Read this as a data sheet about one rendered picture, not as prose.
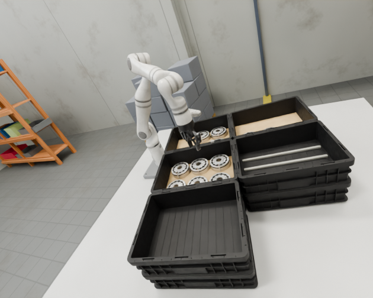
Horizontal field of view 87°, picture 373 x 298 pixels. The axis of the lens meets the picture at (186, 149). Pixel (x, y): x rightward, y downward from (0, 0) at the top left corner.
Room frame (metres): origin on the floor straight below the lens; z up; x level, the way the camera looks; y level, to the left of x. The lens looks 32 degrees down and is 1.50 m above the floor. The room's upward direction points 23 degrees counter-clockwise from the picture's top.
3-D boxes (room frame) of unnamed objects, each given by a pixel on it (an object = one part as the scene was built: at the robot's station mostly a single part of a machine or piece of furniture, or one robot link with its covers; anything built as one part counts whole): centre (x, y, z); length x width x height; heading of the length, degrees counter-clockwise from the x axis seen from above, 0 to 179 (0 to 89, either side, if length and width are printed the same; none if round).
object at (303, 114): (0.91, -0.48, 0.87); 0.40 x 0.30 x 0.11; 70
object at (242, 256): (0.48, 0.10, 0.92); 0.40 x 0.30 x 0.02; 70
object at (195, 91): (2.94, -0.04, 0.52); 1.05 x 0.70 x 1.04; 53
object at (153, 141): (1.19, 0.19, 0.98); 0.09 x 0.09 x 0.17; 64
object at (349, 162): (0.63, -0.38, 0.92); 0.40 x 0.30 x 0.02; 70
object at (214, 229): (0.48, 0.10, 0.87); 0.40 x 0.30 x 0.11; 70
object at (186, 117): (0.82, -0.06, 1.17); 0.11 x 0.09 x 0.06; 116
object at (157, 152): (1.19, 0.19, 0.82); 0.09 x 0.09 x 0.17; 53
